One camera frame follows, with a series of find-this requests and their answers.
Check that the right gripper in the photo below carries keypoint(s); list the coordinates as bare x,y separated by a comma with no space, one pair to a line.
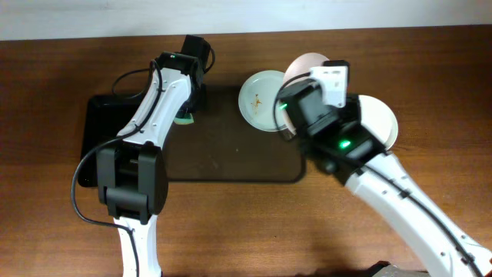
345,115

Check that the pale blue plate top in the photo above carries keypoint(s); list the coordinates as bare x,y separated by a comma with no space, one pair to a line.
256,100

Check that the green scrubbing sponge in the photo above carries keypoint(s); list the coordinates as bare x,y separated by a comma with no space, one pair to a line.
184,119

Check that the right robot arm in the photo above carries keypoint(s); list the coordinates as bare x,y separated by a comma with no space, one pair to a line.
350,140

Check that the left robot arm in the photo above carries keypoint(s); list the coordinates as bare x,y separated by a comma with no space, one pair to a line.
175,85

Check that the brown plastic serving tray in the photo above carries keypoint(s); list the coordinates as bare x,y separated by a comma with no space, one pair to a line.
220,146

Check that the black rectangular tray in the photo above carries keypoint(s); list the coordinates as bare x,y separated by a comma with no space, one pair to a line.
106,115

